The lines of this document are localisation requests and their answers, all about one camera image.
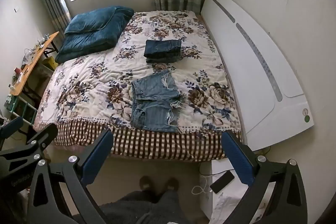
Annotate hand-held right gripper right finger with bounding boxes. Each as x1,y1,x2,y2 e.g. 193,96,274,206
221,131,308,224

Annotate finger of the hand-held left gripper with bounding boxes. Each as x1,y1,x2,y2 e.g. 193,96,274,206
0,116,24,136
0,123,58,172

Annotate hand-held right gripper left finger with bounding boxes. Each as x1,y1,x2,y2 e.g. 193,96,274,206
26,129,114,224

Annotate light blue denim shorts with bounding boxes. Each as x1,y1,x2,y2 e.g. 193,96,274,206
130,70,185,134

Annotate white metal rack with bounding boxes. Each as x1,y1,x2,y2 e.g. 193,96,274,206
5,94,38,132

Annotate black smartphone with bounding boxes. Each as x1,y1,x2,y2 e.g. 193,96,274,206
210,170,236,194

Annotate white nightstand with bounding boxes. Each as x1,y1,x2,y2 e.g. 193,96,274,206
199,158,279,224

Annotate person's left brown slipper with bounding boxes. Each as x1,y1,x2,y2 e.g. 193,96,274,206
139,176,156,191

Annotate person's brown slipper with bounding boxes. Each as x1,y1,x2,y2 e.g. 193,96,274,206
139,176,156,191
164,177,179,191

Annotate bed with checked sheet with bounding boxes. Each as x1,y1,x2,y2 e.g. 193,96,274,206
50,119,244,163

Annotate wooden desk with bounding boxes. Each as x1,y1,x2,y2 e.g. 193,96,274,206
9,31,60,109

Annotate person's grey trouser legs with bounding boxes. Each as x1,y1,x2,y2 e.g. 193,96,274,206
99,187,187,224

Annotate person's right brown slipper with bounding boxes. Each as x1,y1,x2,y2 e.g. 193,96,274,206
164,177,179,191

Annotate yellow box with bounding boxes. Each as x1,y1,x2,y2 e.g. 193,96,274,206
43,55,58,70

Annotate bed with floral quilt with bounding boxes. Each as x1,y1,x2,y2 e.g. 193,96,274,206
37,11,242,135

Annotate white bed headboard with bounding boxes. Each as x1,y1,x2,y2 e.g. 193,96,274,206
200,0,315,152

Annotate folded teal comforter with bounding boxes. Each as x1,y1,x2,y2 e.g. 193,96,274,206
55,6,135,64

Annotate folded dark blue jeans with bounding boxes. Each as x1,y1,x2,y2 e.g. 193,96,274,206
144,39,182,64

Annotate white charging cable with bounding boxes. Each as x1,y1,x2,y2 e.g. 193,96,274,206
192,174,214,195

